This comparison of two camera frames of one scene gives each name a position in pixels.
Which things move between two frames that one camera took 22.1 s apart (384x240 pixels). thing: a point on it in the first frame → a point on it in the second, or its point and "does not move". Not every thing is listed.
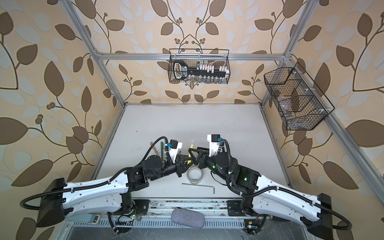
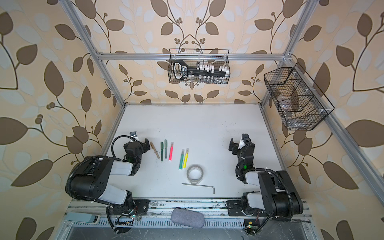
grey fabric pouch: [187, 217] does not move
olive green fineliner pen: [162, 150] does not move
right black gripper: [203, 154] → [235, 146]
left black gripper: [179, 163] → [145, 147]
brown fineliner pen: [153, 147] does not move
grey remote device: [87, 218] does not move
